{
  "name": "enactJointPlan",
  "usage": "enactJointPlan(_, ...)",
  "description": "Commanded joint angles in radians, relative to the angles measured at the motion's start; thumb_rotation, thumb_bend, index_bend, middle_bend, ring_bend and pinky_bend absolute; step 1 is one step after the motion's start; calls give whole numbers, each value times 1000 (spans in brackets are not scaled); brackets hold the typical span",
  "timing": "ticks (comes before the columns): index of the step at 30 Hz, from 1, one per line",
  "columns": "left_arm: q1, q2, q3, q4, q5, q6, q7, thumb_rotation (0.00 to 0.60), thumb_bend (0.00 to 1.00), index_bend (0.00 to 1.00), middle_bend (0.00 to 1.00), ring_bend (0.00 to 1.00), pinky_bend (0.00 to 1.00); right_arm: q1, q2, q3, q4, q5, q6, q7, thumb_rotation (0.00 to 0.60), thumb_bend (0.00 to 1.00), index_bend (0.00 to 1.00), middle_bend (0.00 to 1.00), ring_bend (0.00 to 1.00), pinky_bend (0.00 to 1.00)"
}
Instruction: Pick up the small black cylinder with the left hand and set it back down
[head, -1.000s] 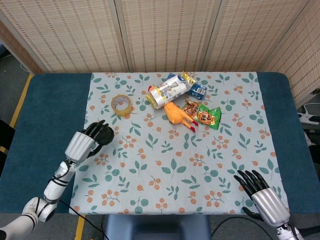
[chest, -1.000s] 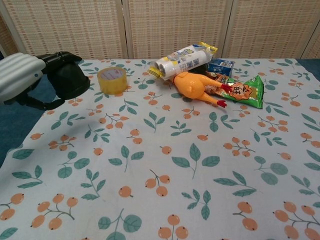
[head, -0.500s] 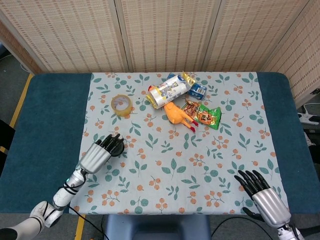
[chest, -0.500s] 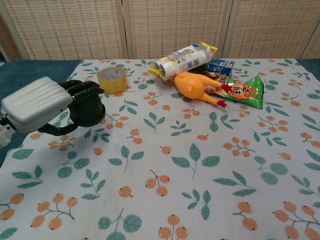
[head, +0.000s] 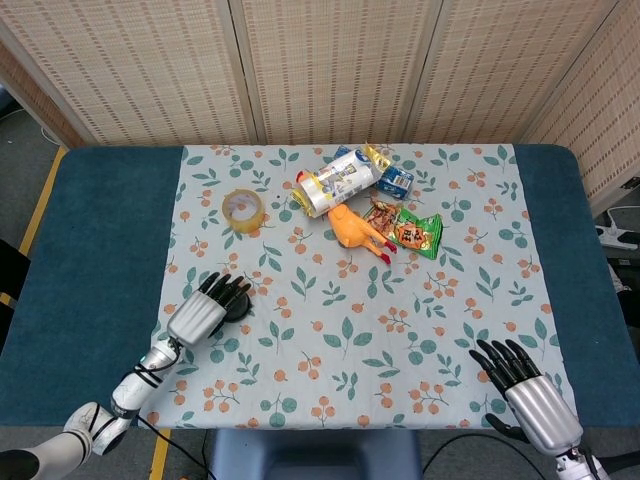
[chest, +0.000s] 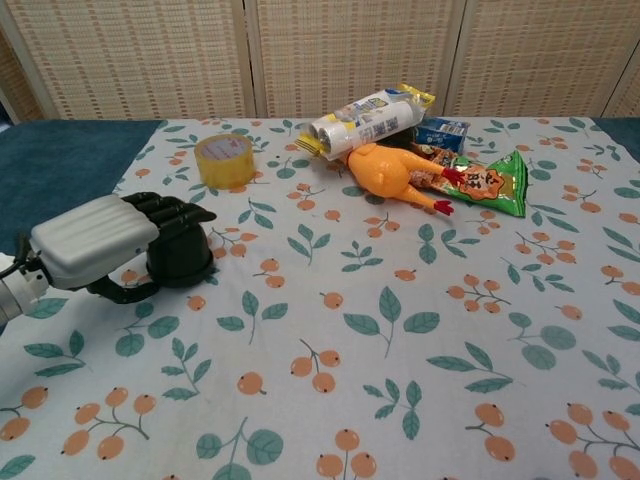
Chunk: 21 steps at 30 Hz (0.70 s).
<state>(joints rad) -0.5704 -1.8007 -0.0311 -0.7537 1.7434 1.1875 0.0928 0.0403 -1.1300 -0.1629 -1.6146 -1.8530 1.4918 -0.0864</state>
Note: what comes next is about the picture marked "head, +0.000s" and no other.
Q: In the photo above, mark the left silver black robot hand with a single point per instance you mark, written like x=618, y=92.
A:
x=197, y=312

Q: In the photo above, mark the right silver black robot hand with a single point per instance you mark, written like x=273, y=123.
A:
x=540, y=410

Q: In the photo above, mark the black dome-shaped cap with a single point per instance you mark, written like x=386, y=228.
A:
x=240, y=310

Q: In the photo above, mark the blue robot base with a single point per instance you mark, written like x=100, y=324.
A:
x=315, y=457

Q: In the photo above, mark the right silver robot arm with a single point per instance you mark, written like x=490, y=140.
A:
x=580, y=465

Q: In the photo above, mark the yellow packing tape roll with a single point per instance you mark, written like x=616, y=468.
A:
x=246, y=223

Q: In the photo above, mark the teal felt table cover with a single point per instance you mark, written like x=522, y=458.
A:
x=100, y=250

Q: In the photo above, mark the floral print tablecloth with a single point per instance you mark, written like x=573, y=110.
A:
x=350, y=310

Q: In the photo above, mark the orange rubber chicken toy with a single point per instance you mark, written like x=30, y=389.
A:
x=350, y=227

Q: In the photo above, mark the white yellow snack bag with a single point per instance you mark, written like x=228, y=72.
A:
x=335, y=187

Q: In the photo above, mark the green snack bag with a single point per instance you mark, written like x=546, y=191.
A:
x=417, y=235

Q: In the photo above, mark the blue small carton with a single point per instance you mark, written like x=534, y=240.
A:
x=395, y=181

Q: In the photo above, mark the bamboo folding screen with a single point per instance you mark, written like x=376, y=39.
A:
x=330, y=65

